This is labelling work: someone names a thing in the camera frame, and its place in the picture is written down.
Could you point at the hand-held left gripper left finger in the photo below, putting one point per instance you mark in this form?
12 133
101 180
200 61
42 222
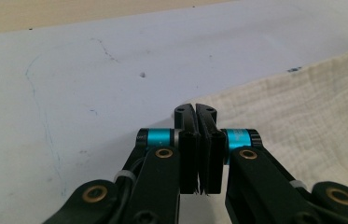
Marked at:
188 155

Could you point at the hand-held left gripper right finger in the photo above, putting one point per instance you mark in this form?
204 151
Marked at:
213 161

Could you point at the cream muslin cloth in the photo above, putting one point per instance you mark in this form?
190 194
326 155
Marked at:
305 118

